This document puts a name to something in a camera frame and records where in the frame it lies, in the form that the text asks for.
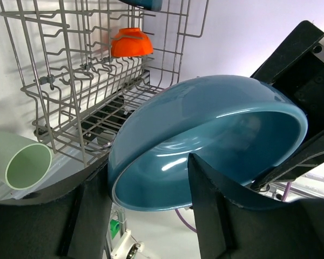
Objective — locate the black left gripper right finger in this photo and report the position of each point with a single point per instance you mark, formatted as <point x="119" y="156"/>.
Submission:
<point x="233" y="221"/>

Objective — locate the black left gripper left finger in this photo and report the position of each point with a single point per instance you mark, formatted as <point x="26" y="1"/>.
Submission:
<point x="68" y="219"/>

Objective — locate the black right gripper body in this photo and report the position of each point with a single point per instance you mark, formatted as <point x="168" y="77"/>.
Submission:
<point x="296" y="68"/>

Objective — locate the pale green cup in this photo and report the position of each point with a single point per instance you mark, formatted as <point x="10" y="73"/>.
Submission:
<point x="23" y="162"/>

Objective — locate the light blue ceramic bowl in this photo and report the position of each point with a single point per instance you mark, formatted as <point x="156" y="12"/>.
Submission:
<point x="240" y="126"/>

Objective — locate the dark teal floral bowl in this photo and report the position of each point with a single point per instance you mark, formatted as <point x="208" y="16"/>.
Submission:
<point x="150" y="5"/>

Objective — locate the orange bowl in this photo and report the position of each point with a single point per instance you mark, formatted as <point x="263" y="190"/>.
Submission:
<point x="131" y="42"/>

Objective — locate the grey wire dish rack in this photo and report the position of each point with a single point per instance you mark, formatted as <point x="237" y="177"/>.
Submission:
<point x="78" y="92"/>

